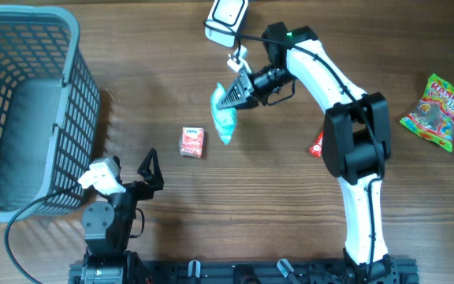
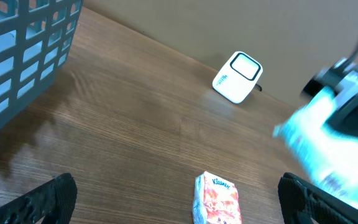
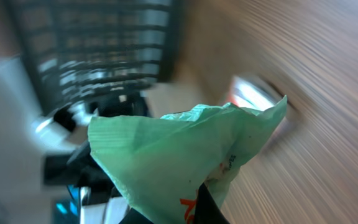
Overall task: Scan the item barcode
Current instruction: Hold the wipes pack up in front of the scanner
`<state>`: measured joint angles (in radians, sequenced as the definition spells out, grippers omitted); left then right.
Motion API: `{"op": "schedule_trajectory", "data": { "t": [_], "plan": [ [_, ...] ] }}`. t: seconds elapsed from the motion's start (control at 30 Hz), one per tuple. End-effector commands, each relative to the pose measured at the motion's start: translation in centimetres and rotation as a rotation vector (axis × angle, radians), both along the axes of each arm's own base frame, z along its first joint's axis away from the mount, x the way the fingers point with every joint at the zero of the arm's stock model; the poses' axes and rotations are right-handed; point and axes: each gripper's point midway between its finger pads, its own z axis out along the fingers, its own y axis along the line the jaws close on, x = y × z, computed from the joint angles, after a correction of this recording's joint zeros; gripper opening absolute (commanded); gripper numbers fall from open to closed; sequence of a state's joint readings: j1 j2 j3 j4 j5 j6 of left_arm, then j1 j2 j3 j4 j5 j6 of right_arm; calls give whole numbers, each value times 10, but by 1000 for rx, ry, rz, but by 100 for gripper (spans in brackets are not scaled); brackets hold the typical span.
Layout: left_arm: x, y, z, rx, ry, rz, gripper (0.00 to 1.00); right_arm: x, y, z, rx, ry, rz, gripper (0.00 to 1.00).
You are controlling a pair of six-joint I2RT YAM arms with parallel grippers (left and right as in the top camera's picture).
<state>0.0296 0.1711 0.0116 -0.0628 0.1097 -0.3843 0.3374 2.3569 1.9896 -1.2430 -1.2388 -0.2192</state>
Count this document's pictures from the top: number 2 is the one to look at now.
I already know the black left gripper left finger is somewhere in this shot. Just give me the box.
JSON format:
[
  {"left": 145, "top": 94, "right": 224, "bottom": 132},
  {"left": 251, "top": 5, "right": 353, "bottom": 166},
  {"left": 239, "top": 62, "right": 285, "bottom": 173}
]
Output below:
[{"left": 0, "top": 173, "right": 77, "bottom": 224}]

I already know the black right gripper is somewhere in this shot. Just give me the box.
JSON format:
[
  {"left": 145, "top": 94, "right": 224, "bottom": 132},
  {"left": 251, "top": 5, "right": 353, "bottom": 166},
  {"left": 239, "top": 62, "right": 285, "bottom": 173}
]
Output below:
[{"left": 302, "top": 59, "right": 358, "bottom": 137}]

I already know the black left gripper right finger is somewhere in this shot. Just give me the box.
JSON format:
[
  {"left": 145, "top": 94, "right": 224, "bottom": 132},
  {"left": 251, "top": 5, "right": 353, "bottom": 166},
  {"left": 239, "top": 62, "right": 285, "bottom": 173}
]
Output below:
[{"left": 278, "top": 172, "right": 358, "bottom": 224}]

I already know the light blue snack packet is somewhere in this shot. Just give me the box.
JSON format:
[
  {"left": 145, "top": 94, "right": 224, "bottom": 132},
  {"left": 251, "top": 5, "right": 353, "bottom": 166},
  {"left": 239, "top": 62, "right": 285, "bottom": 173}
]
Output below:
[{"left": 273, "top": 87, "right": 358, "bottom": 207}]

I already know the small red white box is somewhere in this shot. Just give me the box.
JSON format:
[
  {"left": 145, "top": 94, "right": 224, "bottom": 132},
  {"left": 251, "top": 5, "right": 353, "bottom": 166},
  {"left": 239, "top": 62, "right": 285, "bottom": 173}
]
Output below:
[{"left": 192, "top": 171, "right": 242, "bottom": 224}]

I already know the white barcode scanner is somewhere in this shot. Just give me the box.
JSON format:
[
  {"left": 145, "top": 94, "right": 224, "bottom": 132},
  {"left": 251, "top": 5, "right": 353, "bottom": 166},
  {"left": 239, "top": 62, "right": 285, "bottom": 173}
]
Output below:
[{"left": 212, "top": 51, "right": 263, "bottom": 104}]

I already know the grey plastic basket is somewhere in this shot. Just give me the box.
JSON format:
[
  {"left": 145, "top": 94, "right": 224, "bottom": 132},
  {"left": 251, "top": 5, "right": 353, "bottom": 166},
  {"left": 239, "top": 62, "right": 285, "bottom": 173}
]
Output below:
[{"left": 0, "top": 0, "right": 84, "bottom": 129}]

